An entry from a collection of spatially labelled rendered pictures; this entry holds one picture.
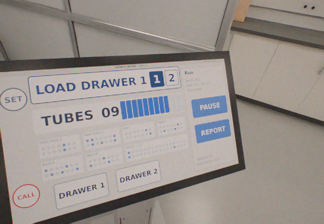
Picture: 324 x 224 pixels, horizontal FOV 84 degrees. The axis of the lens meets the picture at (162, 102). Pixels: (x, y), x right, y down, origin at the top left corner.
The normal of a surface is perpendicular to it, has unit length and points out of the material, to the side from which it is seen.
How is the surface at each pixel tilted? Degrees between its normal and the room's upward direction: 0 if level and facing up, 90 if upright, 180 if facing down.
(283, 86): 90
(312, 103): 90
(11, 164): 50
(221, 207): 0
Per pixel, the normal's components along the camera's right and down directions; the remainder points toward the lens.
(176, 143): 0.32, -0.05
